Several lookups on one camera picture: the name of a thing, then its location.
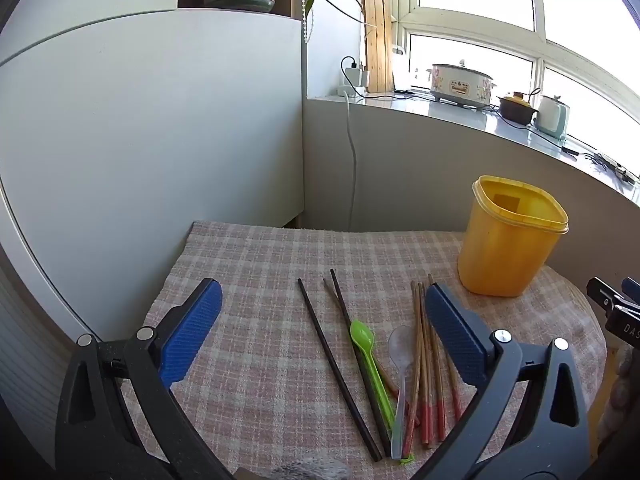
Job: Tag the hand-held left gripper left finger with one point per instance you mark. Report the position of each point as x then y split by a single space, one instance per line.
192 330

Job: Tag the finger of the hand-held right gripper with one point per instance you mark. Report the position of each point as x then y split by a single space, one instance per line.
622 322
633 290

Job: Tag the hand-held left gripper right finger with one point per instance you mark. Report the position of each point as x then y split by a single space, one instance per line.
455 332

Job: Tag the clear plastic spoon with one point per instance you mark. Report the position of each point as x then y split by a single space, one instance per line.
400 347

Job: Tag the yellow plastic container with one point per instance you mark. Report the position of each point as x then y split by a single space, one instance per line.
505 255

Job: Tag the green plastic spoon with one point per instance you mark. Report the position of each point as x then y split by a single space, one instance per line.
361 336

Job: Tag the black chopstick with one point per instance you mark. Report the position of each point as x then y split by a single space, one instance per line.
341 375
345 311

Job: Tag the pink plaid cloth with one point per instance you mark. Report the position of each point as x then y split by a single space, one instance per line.
260 310

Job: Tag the round wooden table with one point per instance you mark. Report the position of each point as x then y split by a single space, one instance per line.
605 400

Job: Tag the white ribbed panel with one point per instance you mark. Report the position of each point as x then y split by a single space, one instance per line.
25 370

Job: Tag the light blue kettle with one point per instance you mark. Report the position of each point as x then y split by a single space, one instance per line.
552 117

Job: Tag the white cabinet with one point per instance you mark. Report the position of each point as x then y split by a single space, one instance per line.
150 135

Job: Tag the brown clay pot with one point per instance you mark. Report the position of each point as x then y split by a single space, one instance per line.
517 110

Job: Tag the white windowsill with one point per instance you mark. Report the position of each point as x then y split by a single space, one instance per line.
450 115

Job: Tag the white floral slow cooker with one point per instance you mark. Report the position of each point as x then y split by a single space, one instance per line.
457 87

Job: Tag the white power strip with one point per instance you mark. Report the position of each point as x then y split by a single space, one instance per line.
352 89

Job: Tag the wooden cutting board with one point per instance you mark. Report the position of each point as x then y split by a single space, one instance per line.
377 40

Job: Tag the white window frame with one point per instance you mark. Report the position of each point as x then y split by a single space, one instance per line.
539 35

